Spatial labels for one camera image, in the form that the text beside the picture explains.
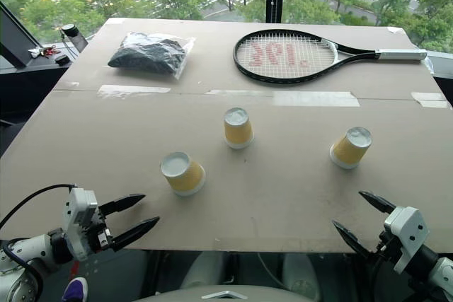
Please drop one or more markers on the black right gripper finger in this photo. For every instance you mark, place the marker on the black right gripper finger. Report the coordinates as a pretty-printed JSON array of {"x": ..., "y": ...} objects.
[
  {"x": 380, "y": 203},
  {"x": 352, "y": 240}
]

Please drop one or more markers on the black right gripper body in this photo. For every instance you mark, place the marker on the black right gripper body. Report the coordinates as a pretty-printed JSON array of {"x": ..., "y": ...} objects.
[{"x": 387, "y": 249}]

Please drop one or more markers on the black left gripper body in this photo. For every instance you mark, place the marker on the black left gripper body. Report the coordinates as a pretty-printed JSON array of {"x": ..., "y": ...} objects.
[{"x": 95, "y": 233}]

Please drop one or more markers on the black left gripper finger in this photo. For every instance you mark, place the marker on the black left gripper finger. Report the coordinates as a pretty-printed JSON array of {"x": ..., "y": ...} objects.
[
  {"x": 122, "y": 204},
  {"x": 134, "y": 233}
]

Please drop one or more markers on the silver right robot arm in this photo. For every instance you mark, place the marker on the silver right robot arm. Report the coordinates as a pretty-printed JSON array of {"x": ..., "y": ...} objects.
[{"x": 442, "y": 275}]

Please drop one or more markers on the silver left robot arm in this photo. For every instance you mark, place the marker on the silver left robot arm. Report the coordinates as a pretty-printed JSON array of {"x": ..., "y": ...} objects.
[{"x": 32, "y": 249}]

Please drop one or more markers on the purple shoe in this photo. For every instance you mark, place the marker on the purple shoe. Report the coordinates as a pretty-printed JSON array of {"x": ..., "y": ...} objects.
[{"x": 76, "y": 289}]

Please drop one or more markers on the yellow paper cup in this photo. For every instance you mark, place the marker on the yellow paper cup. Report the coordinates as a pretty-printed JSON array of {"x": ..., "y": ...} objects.
[
  {"x": 348, "y": 151},
  {"x": 239, "y": 134},
  {"x": 184, "y": 176}
]

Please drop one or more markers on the grey rounded robot leg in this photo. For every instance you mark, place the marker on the grey rounded robot leg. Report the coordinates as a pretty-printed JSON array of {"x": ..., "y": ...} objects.
[
  {"x": 301, "y": 273},
  {"x": 203, "y": 268}
]

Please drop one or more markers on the silver robot torso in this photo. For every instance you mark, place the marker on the silver robot torso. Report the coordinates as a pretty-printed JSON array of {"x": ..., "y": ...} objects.
[{"x": 226, "y": 295}]

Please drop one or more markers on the short clear tape strip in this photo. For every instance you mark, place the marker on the short clear tape strip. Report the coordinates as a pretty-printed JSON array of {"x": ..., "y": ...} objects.
[{"x": 132, "y": 91}]

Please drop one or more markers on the pale tape patch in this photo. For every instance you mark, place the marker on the pale tape patch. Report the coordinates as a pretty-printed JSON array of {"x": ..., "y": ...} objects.
[{"x": 430, "y": 100}]

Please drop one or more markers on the long clear tape strip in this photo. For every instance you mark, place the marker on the long clear tape strip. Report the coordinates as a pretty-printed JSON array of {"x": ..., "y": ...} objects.
[{"x": 315, "y": 98}]

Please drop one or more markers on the black and white tennis racket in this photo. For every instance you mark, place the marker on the black and white tennis racket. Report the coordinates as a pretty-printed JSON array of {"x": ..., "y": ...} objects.
[{"x": 400, "y": 55}]

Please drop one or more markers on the clear bag of black items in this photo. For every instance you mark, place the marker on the clear bag of black items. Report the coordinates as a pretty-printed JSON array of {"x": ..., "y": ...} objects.
[{"x": 148, "y": 54}]

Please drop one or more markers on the small black puck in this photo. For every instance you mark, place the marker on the small black puck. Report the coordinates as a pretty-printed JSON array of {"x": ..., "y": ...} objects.
[{"x": 62, "y": 60}]

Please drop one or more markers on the black round-topped device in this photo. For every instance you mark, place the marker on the black round-topped device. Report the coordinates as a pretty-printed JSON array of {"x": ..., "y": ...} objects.
[{"x": 76, "y": 38}]

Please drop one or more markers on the red and white key bunch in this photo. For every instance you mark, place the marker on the red and white key bunch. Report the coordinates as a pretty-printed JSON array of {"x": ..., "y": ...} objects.
[{"x": 42, "y": 51}]

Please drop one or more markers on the slanted black window beam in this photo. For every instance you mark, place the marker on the slanted black window beam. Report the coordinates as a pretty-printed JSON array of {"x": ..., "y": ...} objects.
[{"x": 17, "y": 36}]

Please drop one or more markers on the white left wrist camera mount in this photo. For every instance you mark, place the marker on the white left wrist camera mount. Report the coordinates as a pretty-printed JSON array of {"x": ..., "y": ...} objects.
[{"x": 79, "y": 206}]

